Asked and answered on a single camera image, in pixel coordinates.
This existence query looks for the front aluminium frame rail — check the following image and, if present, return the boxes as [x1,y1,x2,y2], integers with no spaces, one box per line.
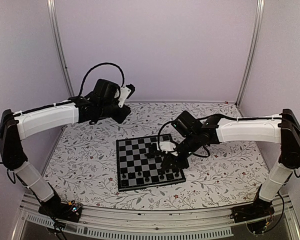
[12,193,300,240]

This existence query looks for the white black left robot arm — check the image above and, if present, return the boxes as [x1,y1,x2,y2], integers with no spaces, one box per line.
[0,79,136,217]

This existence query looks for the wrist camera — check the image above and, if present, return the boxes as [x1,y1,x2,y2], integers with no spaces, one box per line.
[118,84,136,108]
[156,141,177,153]

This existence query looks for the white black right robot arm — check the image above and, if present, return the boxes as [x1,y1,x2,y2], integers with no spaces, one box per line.
[155,109,300,218]

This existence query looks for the aluminium frame post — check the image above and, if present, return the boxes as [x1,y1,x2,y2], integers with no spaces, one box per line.
[235,0,265,108]
[46,0,75,97]

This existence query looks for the left rear aluminium frame post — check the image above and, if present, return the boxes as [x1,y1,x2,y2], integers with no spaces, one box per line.
[46,0,75,97]

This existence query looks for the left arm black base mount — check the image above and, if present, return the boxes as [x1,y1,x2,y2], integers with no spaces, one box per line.
[38,194,83,223]

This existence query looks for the black and grey chessboard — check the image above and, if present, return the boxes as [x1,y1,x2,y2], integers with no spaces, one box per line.
[116,135,186,192]

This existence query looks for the black chess piece cluster piece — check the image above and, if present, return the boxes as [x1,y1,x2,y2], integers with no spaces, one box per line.
[144,143,163,159]

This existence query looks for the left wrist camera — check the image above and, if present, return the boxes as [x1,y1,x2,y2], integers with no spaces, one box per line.
[118,84,136,108]

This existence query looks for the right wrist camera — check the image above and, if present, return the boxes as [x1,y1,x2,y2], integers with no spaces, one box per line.
[156,141,177,153]

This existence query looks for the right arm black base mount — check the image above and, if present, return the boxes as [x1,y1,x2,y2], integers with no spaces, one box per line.
[229,198,275,235]

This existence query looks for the right rear aluminium frame post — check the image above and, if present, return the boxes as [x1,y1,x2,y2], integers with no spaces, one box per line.
[235,0,265,108]

